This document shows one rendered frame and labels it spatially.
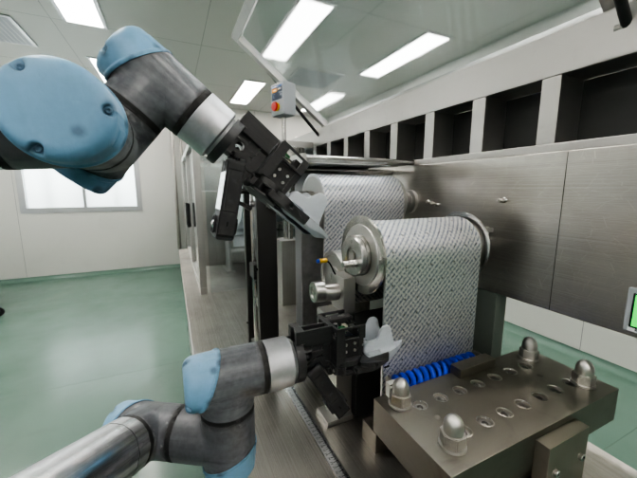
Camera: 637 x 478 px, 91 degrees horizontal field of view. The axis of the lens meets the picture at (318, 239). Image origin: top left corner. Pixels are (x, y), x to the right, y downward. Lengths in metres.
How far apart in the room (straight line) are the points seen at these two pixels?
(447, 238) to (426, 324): 0.17
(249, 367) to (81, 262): 5.84
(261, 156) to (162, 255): 5.67
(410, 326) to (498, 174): 0.39
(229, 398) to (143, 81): 0.40
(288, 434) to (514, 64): 0.87
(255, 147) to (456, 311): 0.49
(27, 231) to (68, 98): 6.05
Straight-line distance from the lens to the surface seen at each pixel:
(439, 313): 0.67
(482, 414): 0.60
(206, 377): 0.46
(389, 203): 0.84
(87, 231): 6.15
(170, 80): 0.45
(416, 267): 0.60
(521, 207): 0.76
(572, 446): 0.66
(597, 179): 0.71
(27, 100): 0.30
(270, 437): 0.72
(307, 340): 0.50
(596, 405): 0.74
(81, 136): 0.29
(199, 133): 0.44
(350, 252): 0.58
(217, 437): 0.52
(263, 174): 0.46
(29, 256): 6.38
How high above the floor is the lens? 1.37
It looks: 9 degrees down
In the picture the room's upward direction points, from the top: straight up
